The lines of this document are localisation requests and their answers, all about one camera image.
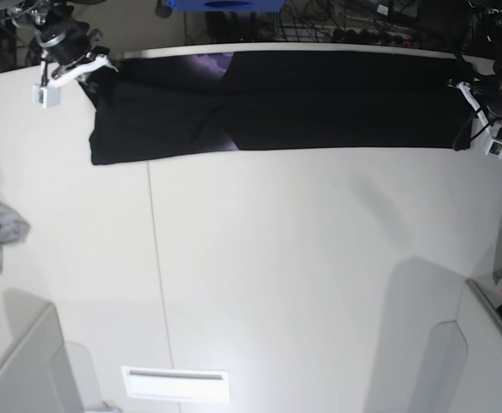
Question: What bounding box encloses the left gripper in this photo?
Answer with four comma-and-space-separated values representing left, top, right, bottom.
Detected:
448, 71, 502, 116

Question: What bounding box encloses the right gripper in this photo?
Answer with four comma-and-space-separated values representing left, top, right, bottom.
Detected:
35, 23, 118, 82

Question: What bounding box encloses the black T-shirt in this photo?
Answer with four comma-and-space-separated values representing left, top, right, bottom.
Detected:
85, 51, 474, 165

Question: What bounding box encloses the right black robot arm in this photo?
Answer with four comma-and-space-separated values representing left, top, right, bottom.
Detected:
6, 1, 113, 88

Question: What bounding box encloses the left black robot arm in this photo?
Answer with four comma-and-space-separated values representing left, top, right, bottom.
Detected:
446, 1, 502, 118

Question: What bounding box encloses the blue plastic bin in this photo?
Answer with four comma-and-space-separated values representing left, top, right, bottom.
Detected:
166, 0, 286, 13

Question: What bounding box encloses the black power strip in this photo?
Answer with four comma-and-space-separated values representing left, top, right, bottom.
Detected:
330, 28, 416, 47

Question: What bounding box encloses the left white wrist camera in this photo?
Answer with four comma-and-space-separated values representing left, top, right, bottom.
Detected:
482, 137, 502, 159

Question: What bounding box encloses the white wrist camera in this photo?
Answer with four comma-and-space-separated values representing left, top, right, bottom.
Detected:
32, 84, 61, 108
482, 137, 502, 159

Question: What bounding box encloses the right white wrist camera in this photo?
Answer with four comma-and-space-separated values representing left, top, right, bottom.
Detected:
32, 84, 61, 108

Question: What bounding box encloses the white cable slot cover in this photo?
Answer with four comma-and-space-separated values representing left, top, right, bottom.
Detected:
121, 367, 230, 404

